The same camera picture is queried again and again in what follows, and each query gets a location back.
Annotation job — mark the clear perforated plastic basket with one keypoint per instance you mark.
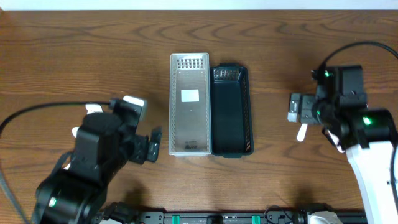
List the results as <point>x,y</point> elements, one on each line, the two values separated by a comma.
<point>189,105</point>

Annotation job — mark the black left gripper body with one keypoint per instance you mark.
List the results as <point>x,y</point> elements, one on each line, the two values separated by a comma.
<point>152,146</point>

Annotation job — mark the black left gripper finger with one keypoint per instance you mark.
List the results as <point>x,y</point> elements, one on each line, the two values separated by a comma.
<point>153,152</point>
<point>156,135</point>

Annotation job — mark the white plastic fork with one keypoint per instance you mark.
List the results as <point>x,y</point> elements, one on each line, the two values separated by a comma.
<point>302,132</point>
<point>336,142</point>

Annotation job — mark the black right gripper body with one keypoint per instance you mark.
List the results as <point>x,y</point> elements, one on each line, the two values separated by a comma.
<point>302,107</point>

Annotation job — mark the black aluminium mounting rail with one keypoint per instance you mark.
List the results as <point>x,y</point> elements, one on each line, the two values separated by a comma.
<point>314,213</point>

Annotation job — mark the white plastic spoon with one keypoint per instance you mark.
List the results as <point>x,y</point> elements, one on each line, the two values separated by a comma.
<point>93,108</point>
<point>74,131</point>

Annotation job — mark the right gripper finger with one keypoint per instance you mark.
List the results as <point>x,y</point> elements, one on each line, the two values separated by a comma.
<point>293,115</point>
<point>294,100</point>

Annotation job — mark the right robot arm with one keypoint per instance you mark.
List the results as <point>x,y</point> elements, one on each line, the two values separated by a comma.
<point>367,137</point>

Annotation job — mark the black perforated plastic basket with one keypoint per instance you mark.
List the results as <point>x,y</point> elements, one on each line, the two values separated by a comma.
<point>231,119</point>

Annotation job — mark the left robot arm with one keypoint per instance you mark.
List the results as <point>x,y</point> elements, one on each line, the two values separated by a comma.
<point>77,187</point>

